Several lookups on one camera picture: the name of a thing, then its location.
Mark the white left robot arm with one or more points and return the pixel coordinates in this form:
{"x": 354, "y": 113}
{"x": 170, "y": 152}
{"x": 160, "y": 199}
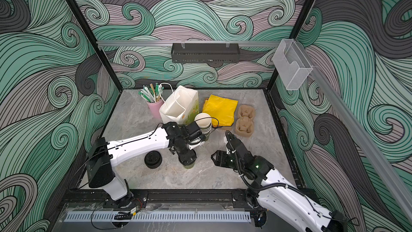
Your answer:
{"x": 104, "y": 156}

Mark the clear acrylic wall pocket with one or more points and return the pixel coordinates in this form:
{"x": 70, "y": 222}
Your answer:
{"x": 292, "y": 63}

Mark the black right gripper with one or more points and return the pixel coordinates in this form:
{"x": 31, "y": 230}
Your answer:
{"x": 221, "y": 158}

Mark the black cage frame post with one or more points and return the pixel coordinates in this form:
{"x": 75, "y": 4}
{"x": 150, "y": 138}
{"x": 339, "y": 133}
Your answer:
{"x": 92, "y": 39}

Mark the aluminium wall rail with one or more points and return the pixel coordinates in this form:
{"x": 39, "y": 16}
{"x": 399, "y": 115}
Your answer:
{"x": 169, "y": 43}

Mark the pink holder cup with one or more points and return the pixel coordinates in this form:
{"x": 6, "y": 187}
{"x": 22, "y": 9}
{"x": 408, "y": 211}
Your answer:
{"x": 155, "y": 108}

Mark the green paper cup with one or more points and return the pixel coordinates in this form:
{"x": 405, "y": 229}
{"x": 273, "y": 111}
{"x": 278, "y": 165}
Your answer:
{"x": 189, "y": 166}

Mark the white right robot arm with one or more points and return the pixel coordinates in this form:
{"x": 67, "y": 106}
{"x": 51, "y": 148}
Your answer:
{"x": 267, "y": 188}

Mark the black cup lid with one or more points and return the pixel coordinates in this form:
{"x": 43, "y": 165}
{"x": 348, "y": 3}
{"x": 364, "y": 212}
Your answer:
{"x": 188, "y": 158}

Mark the stack of black cup lids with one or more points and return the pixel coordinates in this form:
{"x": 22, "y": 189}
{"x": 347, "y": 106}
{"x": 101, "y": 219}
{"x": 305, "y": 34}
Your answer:
{"x": 153, "y": 159}

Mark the white green paper bag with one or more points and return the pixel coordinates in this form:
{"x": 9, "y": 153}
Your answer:
{"x": 182, "y": 106}

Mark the stack of green paper cups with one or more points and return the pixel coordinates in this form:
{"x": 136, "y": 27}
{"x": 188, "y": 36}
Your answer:
{"x": 204, "y": 122}

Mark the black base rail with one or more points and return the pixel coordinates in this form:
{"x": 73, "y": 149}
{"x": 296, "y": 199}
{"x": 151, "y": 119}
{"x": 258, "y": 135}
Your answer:
{"x": 237, "y": 198}

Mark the yellow paper napkin stack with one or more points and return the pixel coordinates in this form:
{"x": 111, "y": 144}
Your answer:
{"x": 222, "y": 110}

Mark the brown pulp cup carrier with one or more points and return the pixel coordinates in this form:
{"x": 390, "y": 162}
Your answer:
{"x": 245, "y": 121}

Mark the black wall shelf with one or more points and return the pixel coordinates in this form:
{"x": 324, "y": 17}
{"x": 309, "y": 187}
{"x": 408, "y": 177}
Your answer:
{"x": 205, "y": 53}

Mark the white slotted cable duct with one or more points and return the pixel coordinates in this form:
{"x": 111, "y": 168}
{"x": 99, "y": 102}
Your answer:
{"x": 162, "y": 216}

